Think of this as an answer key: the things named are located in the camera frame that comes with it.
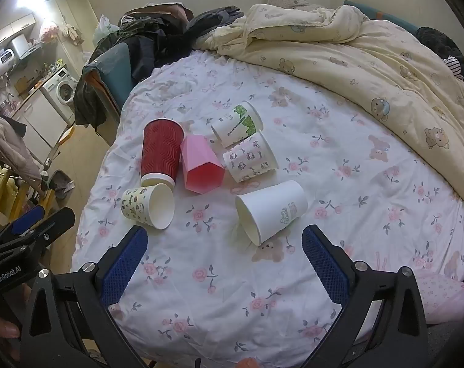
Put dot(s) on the grey trash bin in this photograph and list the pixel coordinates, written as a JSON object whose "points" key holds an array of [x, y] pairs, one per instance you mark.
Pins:
{"points": [[59, 179]]}

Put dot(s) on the person's left hand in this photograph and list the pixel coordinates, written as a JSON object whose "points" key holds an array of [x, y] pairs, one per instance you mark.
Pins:
{"points": [[0, 330]]}

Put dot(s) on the pink plastic bag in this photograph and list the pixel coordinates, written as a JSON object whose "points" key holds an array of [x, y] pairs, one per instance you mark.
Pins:
{"points": [[49, 30]]}

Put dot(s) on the white low cabinet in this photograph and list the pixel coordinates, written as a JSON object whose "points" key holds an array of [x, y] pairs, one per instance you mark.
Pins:
{"points": [[40, 119]]}

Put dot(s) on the brown garment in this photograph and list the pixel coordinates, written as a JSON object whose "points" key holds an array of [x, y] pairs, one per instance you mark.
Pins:
{"points": [[167, 10]]}

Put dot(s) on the teal pillow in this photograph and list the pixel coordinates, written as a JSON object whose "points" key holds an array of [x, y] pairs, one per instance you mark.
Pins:
{"points": [[389, 17]]}

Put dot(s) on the white water heater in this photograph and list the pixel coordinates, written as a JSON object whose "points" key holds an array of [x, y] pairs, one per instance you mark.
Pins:
{"points": [[0, 66]]}

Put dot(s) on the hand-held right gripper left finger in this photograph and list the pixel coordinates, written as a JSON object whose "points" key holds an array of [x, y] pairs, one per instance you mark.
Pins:
{"points": [[124, 265]]}

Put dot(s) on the white cup with green print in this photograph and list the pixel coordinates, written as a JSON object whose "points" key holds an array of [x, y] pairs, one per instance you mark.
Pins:
{"points": [[232, 127]]}

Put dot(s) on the white cup with animal print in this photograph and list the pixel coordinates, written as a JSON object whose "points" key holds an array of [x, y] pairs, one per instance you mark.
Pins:
{"points": [[248, 159]]}

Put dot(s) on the pink faceted cup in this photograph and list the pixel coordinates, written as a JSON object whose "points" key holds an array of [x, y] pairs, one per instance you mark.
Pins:
{"points": [[198, 161]]}

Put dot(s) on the dark grey garment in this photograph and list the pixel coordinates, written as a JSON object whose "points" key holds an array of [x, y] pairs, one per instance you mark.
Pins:
{"points": [[216, 21]]}

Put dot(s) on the white wall cabinets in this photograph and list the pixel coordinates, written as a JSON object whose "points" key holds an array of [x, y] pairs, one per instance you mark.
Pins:
{"points": [[9, 30]]}

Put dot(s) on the plain white paper cup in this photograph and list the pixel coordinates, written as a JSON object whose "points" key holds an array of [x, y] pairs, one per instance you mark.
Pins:
{"points": [[271, 207]]}

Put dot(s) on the pink pillow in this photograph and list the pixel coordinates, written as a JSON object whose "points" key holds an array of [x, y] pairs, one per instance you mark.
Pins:
{"points": [[442, 292]]}

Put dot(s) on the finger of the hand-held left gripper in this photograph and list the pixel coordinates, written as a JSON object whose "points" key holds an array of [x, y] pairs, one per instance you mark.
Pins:
{"points": [[27, 220], [57, 220]]}

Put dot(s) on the black fluffy cloth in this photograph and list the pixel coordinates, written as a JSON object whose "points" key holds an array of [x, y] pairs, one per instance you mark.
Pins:
{"points": [[435, 42]]}

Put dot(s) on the yellow rack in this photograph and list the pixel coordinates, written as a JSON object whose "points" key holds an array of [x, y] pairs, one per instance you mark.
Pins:
{"points": [[9, 199]]}

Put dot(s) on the teal chair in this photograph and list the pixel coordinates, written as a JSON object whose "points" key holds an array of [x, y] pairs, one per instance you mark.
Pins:
{"points": [[117, 69]]}

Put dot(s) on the red ripple paper cup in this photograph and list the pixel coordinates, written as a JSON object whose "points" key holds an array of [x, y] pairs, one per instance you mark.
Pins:
{"points": [[161, 146]]}

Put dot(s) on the yellow cartoon print cup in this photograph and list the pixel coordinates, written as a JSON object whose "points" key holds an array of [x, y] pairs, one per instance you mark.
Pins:
{"points": [[137, 205]]}

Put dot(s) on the beige jacket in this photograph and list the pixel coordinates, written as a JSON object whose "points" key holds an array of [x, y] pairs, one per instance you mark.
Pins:
{"points": [[9, 146]]}

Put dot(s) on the black jacket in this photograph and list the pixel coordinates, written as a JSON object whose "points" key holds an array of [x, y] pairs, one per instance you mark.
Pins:
{"points": [[151, 44]]}

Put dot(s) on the white plastic bag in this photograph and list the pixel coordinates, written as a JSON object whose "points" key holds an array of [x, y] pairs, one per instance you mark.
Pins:
{"points": [[103, 30]]}

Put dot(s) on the cream bear print quilt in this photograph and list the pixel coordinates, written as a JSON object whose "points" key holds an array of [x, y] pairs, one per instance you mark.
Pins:
{"points": [[370, 65]]}

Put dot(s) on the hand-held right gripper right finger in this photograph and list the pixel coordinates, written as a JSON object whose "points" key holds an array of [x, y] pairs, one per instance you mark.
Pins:
{"points": [[324, 265]]}

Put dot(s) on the white washing machine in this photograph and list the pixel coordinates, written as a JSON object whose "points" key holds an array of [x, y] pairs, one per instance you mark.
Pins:
{"points": [[61, 88]]}

